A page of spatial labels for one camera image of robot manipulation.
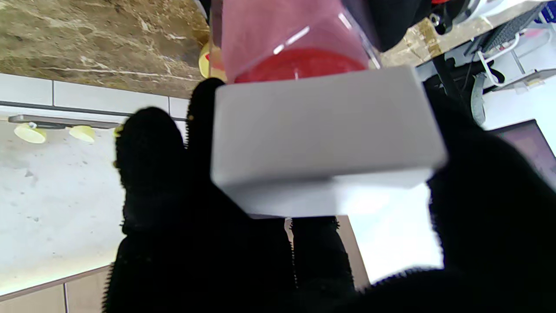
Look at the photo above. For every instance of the black computer keyboard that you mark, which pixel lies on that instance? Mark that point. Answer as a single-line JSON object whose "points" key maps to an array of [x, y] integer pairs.
{"points": [[512, 28]]}

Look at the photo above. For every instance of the pink jar with white lid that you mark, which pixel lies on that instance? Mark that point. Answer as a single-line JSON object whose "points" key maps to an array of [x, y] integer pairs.
{"points": [[325, 139]]}

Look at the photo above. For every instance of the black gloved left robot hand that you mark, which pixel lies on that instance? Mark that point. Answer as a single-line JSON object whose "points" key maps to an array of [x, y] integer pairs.
{"points": [[399, 21]]}

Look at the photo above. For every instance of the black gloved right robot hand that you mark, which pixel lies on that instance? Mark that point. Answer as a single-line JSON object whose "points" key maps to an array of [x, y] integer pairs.
{"points": [[491, 226]]}

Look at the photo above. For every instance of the yellow lemon piece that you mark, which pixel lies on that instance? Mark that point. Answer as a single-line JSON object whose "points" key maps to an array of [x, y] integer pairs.
{"points": [[30, 134], [118, 131], [82, 133]]}

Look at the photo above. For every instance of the yellow plastic bowl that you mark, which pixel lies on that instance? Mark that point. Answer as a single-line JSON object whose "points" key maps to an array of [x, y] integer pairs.
{"points": [[207, 69]]}

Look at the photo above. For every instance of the dark wooden cutting board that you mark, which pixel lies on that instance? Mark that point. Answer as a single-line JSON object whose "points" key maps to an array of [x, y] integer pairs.
{"points": [[87, 121]]}

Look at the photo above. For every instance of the white counter with drawers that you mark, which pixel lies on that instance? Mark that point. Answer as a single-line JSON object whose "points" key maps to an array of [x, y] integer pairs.
{"points": [[87, 98]]}

